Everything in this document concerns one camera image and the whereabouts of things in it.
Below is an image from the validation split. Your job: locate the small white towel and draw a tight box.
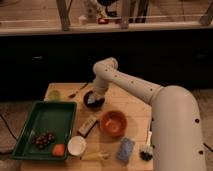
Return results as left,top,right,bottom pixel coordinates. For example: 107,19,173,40
88,94,97,103

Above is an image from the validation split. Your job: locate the dark purple bowl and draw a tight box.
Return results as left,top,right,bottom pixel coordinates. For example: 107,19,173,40
83,91,105,108

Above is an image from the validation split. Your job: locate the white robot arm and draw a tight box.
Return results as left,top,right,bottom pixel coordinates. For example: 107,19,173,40
93,57,207,171

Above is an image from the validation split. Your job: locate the orange bowl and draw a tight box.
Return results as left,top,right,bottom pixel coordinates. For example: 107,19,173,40
99,110,127,137

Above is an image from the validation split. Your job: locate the green cup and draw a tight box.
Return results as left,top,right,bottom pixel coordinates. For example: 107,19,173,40
47,90,61,101

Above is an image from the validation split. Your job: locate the green plastic tray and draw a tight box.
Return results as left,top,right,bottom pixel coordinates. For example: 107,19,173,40
12,101,77,161

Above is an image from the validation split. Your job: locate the blue sponge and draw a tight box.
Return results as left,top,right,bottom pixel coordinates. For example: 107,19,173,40
116,137,135,163

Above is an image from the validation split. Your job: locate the red object on shelf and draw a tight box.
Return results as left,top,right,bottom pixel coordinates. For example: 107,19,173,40
97,18,109,24

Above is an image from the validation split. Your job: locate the yellow banana toy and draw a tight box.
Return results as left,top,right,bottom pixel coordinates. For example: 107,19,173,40
81,152,109,161

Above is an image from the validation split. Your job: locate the white dish brush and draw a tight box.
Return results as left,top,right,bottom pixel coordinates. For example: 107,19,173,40
140,131,153,161

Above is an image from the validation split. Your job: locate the orange fruit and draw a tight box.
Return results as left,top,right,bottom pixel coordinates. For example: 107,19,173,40
52,144,65,157

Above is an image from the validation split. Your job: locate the dark grape bunch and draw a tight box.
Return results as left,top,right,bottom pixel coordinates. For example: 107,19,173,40
32,132,55,150

